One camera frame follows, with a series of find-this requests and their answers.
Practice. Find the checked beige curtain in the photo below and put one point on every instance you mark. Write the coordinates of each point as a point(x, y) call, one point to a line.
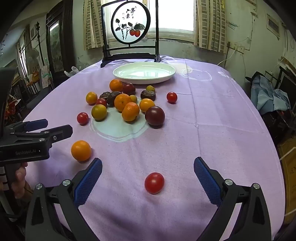
point(92, 25)
point(211, 25)

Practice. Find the bright window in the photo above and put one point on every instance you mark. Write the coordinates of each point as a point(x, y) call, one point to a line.
point(175, 16)

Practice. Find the wall vent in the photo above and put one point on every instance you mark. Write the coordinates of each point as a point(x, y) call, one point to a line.
point(273, 24)

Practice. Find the yellow-green tomato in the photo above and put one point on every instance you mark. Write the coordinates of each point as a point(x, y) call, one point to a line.
point(99, 112)
point(150, 88)
point(134, 98)

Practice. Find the dark purple tomato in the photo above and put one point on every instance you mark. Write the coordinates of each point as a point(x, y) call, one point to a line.
point(128, 88)
point(154, 116)

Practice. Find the red cherry tomato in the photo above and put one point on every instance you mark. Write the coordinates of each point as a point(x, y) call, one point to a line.
point(101, 102)
point(171, 97)
point(154, 183)
point(82, 118)

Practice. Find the wall socket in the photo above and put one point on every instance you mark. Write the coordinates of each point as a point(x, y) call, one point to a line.
point(238, 48)

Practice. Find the round painted table screen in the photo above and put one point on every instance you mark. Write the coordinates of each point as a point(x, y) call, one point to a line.
point(130, 20)

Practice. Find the orange mandarin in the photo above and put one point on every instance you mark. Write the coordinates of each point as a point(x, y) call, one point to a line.
point(130, 112)
point(115, 85)
point(122, 101)

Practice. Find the black hat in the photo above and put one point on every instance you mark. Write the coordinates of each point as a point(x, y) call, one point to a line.
point(254, 77)

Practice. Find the person's left hand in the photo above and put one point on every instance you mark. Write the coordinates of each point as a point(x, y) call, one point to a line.
point(19, 176)

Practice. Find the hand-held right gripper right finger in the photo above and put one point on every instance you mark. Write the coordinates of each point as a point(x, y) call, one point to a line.
point(207, 179)

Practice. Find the black pole stand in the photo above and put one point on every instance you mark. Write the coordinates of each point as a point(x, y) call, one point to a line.
point(38, 41)

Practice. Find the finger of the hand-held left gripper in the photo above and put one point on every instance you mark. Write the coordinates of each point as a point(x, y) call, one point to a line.
point(60, 132)
point(34, 124)

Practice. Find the white oval plate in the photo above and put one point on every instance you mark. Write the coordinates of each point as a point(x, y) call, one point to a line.
point(144, 72)

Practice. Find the dark wooden cabinet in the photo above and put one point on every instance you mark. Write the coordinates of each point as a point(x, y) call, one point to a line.
point(56, 46)

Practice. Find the smooth orange fruit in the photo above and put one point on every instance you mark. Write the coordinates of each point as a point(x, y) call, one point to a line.
point(81, 150)

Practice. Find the blue cloth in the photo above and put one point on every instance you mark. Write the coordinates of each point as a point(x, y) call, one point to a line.
point(269, 95)

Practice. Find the orange-yellow tomato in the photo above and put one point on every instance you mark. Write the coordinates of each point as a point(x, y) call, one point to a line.
point(91, 98)
point(146, 104)

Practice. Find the purple tablecloth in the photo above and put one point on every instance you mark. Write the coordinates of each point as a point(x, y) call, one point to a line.
point(185, 139)

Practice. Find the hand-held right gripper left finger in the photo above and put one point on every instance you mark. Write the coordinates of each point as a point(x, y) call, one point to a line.
point(89, 180)

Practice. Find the white plastic bag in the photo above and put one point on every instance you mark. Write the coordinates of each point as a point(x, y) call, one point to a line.
point(72, 71)

